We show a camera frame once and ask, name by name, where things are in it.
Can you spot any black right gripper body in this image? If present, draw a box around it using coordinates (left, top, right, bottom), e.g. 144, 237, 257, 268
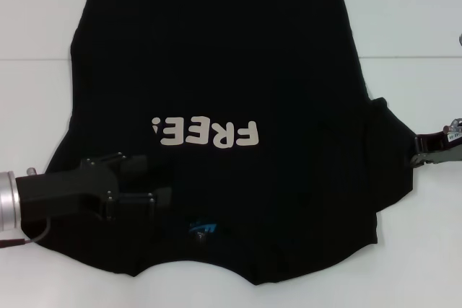
431, 131, 462, 159

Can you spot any left arm cable with plug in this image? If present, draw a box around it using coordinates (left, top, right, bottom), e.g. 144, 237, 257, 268
0, 216, 51, 250

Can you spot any right arm cable with plug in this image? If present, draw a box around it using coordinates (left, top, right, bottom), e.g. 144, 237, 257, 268
443, 118, 462, 135

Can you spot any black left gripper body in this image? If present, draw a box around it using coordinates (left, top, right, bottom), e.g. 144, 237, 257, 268
14, 158, 123, 221

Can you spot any black shirt with FREE print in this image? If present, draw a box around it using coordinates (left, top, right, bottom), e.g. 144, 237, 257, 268
19, 0, 419, 277

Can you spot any arm cable with plug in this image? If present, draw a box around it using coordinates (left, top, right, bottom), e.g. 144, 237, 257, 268
0, 216, 51, 250
443, 118, 462, 135

